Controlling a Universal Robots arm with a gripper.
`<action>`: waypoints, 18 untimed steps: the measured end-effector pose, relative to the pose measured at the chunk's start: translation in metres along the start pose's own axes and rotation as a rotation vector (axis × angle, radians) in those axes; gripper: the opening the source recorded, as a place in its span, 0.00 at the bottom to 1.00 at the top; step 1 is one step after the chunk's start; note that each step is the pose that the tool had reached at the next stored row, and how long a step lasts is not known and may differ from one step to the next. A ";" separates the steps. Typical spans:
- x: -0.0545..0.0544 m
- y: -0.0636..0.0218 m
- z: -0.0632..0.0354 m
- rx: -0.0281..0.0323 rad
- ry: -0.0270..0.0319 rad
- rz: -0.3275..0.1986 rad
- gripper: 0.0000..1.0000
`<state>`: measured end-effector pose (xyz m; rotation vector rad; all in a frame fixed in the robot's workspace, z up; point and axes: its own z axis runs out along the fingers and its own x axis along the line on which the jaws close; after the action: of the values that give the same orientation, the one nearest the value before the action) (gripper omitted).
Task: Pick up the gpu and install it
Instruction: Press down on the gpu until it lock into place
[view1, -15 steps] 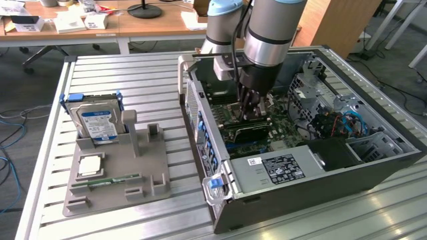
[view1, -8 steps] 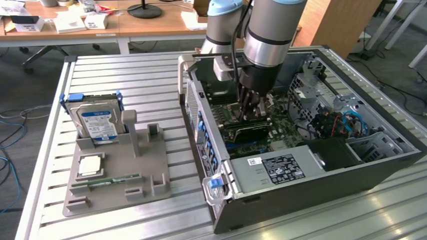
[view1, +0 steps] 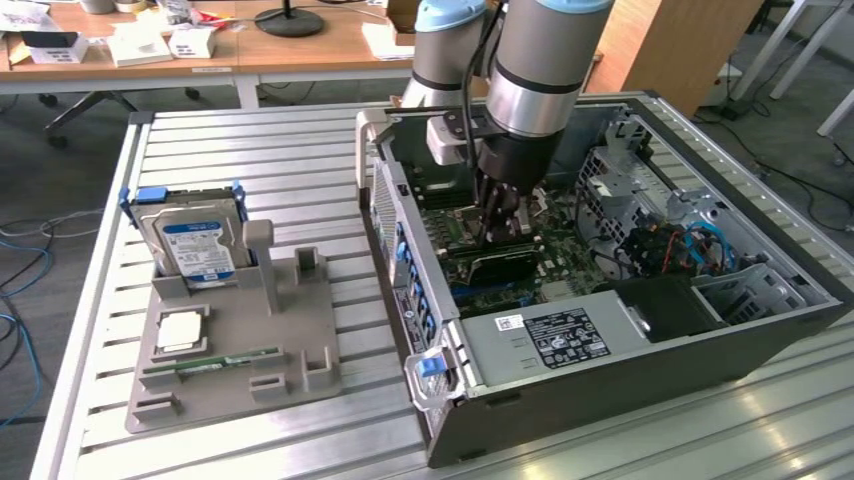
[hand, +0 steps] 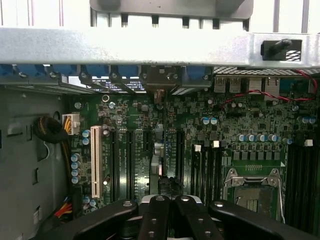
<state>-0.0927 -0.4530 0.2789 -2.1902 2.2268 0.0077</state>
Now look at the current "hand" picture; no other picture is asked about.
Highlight long expansion slot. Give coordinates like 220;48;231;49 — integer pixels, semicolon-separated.
175;130;186;192
125;129;135;201
109;129;120;202

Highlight CPU socket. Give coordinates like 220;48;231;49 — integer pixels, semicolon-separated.
223;167;286;225

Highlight short expansion slot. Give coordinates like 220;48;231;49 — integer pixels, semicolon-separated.
142;130;153;153

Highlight white PCI expansion slot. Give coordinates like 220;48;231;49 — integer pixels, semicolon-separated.
89;125;103;199

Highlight socket locking lever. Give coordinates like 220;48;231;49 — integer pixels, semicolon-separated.
271;168;286;225

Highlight green motherboard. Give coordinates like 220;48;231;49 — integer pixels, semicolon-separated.
61;93;320;240

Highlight white power connector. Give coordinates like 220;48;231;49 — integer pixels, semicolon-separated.
61;112;81;136

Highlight blue card retention latch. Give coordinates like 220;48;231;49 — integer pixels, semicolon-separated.
116;64;143;80
53;64;81;76
185;66;214;81
23;64;51;76
0;63;14;77
84;64;111;79

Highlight open dark PC case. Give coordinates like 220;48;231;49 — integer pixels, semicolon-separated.
0;26;320;240

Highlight black case lock knob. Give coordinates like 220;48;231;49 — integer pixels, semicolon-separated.
259;38;294;61

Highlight grey parts rack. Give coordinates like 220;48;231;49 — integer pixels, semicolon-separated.
89;0;254;28

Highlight red and yellow wire bundle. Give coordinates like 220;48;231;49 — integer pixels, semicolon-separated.
52;196;75;225

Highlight yellow and black wires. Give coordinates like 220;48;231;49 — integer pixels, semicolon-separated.
61;134;74;187

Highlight black braided cable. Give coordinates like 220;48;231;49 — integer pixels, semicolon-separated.
33;115;69;145

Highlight red black twisted wire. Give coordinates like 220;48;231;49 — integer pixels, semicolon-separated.
221;68;319;109

